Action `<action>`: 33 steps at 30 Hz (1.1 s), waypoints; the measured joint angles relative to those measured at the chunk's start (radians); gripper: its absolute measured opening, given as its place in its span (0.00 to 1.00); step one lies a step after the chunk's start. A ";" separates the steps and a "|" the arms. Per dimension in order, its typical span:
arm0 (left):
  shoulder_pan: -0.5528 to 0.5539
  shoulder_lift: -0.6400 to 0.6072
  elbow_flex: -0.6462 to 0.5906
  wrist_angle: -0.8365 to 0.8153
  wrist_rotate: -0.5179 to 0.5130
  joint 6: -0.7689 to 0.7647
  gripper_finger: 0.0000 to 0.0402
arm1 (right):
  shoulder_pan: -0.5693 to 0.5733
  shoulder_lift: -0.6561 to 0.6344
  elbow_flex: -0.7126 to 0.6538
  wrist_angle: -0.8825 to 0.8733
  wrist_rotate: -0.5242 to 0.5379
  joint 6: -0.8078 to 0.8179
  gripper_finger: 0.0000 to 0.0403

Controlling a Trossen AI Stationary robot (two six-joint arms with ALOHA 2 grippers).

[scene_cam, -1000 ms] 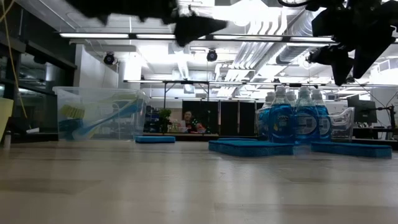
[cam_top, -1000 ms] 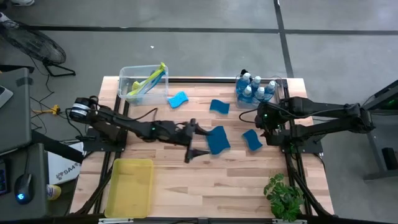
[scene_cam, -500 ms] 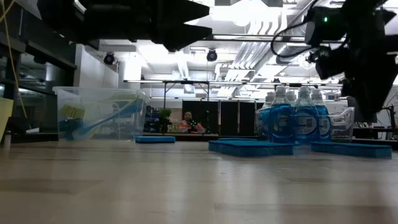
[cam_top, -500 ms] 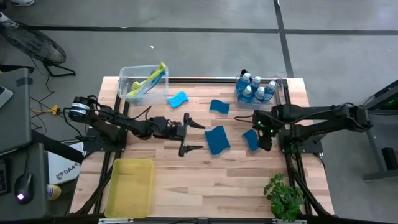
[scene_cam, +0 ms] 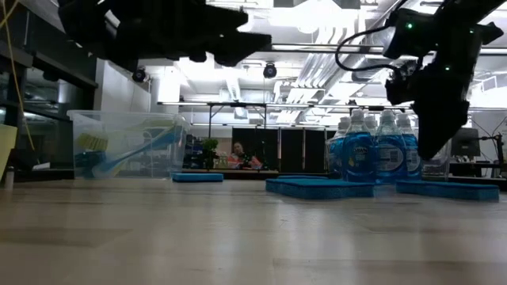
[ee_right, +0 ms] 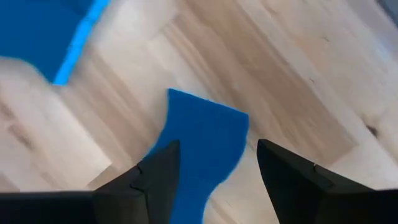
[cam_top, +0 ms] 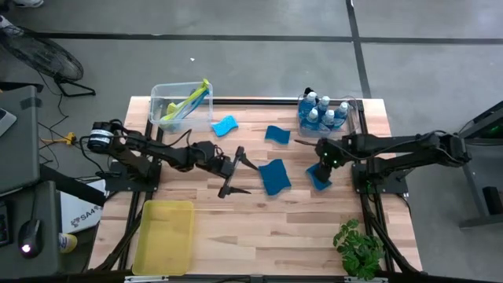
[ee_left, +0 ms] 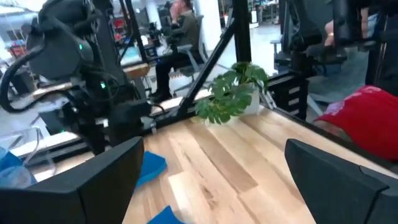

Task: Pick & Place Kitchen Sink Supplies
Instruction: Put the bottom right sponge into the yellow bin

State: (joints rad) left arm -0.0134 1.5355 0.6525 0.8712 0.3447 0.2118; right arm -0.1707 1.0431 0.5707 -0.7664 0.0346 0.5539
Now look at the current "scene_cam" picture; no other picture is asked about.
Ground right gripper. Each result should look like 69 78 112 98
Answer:
384 21 505 162

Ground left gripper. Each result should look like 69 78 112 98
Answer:
118 0 273 70

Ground blue scrub sponge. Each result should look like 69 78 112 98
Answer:
395 180 501 202
171 172 225 184
264 177 376 200
276 174 330 181

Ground green bristle dish brush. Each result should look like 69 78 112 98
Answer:
75 117 177 152

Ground black computer monitor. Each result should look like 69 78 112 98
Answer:
451 127 481 158

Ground green background plant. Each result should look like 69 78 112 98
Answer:
200 137 221 169

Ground black partition panels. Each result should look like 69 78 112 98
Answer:
231 127 337 159

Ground person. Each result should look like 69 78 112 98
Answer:
226 141 263 170

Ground clear plastic storage bin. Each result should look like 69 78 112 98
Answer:
66 109 193 179

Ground dark glass cabinet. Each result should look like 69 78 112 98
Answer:
0 39 99 183

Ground clear handled plastic caddy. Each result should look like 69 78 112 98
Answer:
323 135 452 184

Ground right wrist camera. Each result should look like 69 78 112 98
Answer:
382 7 436 60

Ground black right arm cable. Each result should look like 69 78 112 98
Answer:
334 25 401 73

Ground black table rail frame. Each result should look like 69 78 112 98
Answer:
180 169 332 178

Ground yellow hanging cable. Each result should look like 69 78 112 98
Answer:
0 0 43 171

